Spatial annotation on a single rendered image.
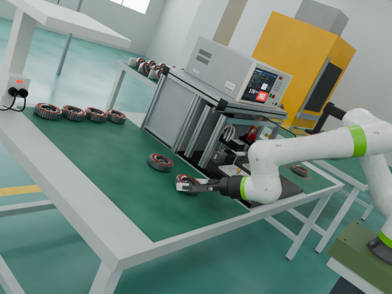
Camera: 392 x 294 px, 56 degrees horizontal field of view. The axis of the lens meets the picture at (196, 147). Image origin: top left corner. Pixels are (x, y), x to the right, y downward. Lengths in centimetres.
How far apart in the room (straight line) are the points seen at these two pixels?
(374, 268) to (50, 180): 125
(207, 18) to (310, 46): 161
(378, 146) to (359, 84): 580
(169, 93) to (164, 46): 775
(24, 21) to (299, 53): 448
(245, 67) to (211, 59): 21
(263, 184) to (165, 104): 80
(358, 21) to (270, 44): 213
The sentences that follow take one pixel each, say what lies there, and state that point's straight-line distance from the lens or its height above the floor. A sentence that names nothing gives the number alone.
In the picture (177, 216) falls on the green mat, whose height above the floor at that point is 75.
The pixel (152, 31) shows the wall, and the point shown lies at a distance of 998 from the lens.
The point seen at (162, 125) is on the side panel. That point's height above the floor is 83.
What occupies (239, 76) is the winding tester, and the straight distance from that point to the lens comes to 182.
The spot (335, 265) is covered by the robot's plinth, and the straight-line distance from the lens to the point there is 167.
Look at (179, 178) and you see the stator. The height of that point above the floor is 79.
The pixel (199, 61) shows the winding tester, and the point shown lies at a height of 120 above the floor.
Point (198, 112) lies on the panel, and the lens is 181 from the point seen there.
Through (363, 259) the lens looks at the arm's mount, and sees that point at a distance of 166.
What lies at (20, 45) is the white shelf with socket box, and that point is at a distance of 165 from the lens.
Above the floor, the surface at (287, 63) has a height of 135.
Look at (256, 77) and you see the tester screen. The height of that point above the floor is 125.
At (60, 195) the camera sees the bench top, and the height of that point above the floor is 74.
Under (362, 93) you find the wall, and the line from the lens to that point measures 717.
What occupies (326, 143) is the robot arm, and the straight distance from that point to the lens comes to 136.
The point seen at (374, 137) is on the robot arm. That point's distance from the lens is 141.
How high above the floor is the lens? 138
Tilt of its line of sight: 18 degrees down
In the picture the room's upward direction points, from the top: 24 degrees clockwise
